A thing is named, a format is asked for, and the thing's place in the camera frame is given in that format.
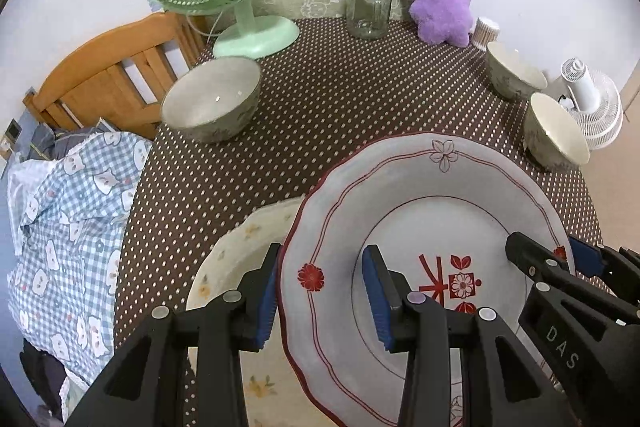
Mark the beige cabinet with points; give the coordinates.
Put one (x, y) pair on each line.
(631, 90)

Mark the white desk fan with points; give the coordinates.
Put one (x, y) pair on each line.
(593, 101)

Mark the glass jar black lid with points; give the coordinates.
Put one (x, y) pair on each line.
(368, 19)

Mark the blue checkered cloth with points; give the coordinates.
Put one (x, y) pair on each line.
(68, 219)

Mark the yellow floral plate top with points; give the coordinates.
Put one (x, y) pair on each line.
(272, 393)

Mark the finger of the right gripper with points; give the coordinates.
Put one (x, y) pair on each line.
(587, 258)
(535, 261)

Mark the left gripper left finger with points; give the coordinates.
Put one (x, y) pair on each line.
(143, 383)

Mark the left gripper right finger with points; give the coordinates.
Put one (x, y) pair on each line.
(502, 385)

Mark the red patterned white plate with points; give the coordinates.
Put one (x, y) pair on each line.
(439, 208)

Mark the floral bowl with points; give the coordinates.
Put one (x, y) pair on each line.
(511, 76)
(552, 136)
(214, 101)

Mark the brown polka dot tablecloth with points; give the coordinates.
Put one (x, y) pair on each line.
(322, 100)

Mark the wooden chair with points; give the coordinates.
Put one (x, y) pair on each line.
(121, 75)

